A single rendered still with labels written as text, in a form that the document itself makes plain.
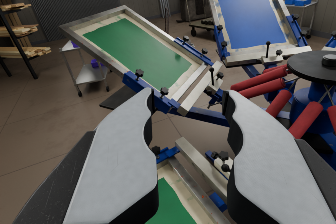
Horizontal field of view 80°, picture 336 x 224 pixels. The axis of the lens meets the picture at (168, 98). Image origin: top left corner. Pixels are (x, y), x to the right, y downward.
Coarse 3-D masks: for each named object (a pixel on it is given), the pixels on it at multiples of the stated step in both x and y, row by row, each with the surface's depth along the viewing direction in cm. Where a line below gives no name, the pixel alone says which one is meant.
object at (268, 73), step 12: (264, 72) 129; (276, 72) 101; (288, 72) 103; (240, 84) 114; (252, 84) 110; (264, 84) 96; (276, 84) 91; (324, 84) 80; (252, 96) 100; (276, 96) 89; (288, 96) 86; (324, 96) 78; (276, 108) 86; (312, 108) 77; (300, 120) 78; (312, 120) 77; (300, 132) 77
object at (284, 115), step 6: (282, 78) 133; (288, 84) 125; (294, 84) 125; (276, 90) 127; (270, 96) 129; (264, 108) 112; (282, 114) 106; (288, 114) 106; (324, 138) 89; (330, 138) 89; (330, 144) 86; (330, 156) 86
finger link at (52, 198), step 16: (80, 144) 8; (64, 160) 7; (80, 160) 7; (48, 176) 7; (64, 176) 7; (48, 192) 6; (64, 192) 6; (32, 208) 6; (48, 208) 6; (64, 208) 6
